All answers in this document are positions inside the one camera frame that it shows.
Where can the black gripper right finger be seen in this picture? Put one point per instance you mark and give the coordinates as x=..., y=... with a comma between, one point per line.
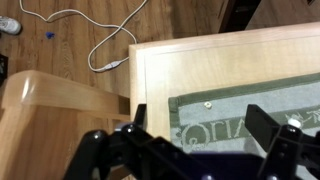
x=286, y=150

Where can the wooden chair with curved back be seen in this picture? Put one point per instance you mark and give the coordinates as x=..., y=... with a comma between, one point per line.
x=50, y=110

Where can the green grey patterned cloth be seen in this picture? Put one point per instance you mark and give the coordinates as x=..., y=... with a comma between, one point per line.
x=226, y=110

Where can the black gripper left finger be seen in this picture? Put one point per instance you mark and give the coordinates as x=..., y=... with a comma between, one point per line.
x=133, y=150

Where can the scattered white popcorn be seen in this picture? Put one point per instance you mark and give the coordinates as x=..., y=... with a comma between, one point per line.
x=208, y=105

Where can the white shoe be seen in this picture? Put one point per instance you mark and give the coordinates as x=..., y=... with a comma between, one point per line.
x=8, y=25

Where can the small blue floor object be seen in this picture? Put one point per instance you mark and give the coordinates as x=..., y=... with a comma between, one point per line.
x=50, y=34

